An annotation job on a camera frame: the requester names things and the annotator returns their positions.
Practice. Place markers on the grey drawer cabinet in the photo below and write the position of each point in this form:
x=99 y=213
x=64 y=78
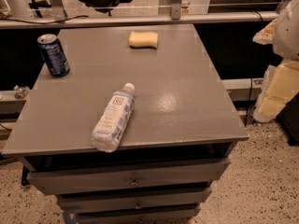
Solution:
x=129 y=135

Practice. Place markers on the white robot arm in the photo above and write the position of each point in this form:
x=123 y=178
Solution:
x=286 y=33

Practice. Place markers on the blue pepsi can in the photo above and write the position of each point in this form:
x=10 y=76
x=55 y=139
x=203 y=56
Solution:
x=53 y=55

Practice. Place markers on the yellow sponge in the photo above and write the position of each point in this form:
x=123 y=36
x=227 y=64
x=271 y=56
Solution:
x=143 y=40

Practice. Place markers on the bottom grey drawer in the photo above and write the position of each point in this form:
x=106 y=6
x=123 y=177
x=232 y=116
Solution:
x=130 y=216

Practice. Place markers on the grey metal rail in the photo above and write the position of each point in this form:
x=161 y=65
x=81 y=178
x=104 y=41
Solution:
x=83 y=21

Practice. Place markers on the clear plastic water bottle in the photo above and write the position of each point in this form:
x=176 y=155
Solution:
x=108 y=131

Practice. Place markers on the small shiny object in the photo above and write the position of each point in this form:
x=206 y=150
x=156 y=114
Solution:
x=21 y=92

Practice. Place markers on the middle grey drawer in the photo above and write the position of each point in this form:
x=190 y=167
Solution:
x=136 y=200

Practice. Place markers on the top grey drawer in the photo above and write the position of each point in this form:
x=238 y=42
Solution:
x=129 y=176

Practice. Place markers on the grey drawer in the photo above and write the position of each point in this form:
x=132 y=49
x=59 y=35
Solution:
x=130 y=216
x=129 y=176
x=136 y=200

